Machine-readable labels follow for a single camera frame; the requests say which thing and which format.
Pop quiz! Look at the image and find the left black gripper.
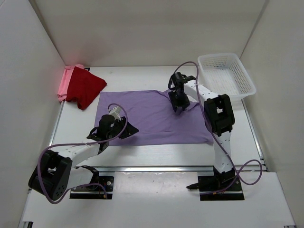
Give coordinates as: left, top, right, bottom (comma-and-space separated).
107, 116, 139, 140

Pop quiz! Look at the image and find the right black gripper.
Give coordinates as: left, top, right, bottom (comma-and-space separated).
171, 89, 191, 111

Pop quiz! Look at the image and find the lavender garment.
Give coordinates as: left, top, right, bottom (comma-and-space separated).
95, 90, 213, 146

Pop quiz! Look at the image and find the red t shirt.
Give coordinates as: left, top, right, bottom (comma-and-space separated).
66, 67, 107, 110

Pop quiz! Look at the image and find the pink t shirt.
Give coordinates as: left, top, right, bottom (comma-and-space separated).
57, 64, 84, 102

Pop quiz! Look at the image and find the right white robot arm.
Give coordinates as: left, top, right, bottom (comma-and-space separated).
168, 72, 237, 192

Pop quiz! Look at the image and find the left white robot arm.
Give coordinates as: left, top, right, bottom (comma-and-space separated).
28, 114, 139, 204

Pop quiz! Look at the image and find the white plastic basket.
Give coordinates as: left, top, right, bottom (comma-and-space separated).
198, 53, 257, 101

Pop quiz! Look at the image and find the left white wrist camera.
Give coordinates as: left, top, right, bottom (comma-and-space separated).
109, 106, 122, 121

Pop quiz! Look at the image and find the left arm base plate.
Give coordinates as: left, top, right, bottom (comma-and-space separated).
69, 172, 114, 200

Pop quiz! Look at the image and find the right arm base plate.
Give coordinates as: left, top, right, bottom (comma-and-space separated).
198, 176, 245, 201

